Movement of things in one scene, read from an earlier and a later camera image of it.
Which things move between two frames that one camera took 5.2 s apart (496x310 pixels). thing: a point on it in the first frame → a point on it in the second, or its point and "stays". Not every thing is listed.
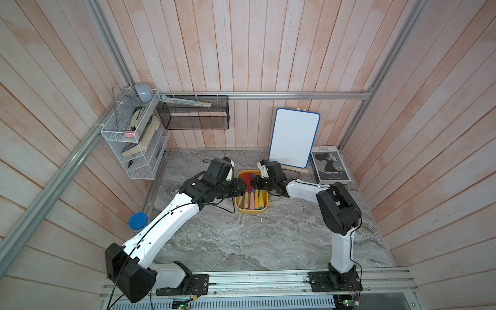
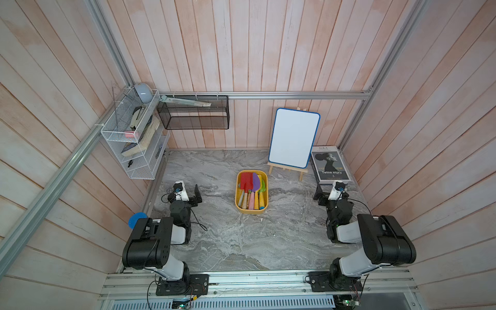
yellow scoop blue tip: x=261 y=200 stays
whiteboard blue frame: x=293 y=134 stays
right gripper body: x=263 y=183 → x=324 y=199
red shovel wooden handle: x=247 y=178 → x=245 y=200
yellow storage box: x=242 y=210 stays
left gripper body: x=236 y=188 → x=193 y=202
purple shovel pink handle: x=252 y=201 stays
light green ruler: x=165 y=98 stays
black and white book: x=329 y=165 stays
